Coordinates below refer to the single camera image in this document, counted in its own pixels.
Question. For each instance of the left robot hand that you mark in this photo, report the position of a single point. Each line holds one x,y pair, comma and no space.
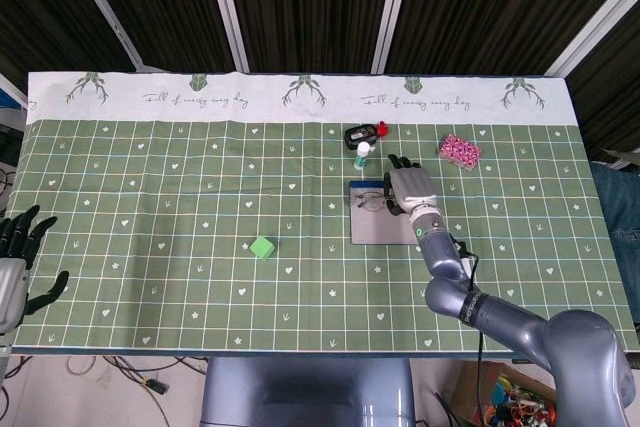
10,282

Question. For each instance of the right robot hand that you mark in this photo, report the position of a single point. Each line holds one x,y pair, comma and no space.
412,189

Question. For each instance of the black wire-frame eyeglasses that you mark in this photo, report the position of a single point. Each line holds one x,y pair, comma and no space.
369,201

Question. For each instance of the blue glasses case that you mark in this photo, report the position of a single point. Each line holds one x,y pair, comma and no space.
380,229

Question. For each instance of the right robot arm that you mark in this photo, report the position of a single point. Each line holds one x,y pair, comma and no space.
500,314

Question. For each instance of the pink patterned small box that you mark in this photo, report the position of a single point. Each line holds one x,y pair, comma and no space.
461,150

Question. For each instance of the brown cardboard box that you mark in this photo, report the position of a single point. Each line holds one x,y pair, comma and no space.
467,387

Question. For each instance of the green white glue stick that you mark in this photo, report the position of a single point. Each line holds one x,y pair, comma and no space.
361,159

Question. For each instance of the small red object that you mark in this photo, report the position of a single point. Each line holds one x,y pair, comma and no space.
383,129

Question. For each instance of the black rectangular device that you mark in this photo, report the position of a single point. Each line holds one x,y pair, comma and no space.
360,136

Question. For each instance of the black equipment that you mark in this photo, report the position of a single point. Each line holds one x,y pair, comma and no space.
7,142

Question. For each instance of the green cube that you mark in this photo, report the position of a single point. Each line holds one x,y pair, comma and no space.
262,247

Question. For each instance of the black green floor device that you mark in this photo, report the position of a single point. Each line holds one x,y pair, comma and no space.
157,387

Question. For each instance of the blue white board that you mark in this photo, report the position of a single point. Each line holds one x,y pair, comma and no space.
7,94

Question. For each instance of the green grid tablecloth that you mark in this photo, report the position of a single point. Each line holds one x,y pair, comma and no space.
200,222

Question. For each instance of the person in blue jeans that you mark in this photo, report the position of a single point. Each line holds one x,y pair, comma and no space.
620,227

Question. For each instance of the colourful toy pile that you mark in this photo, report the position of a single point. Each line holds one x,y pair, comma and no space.
505,394

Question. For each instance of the grey blue robot torso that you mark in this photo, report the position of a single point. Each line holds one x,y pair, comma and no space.
305,392

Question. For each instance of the white partition post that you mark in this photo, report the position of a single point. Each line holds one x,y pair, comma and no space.
105,12
227,12
392,12
595,22

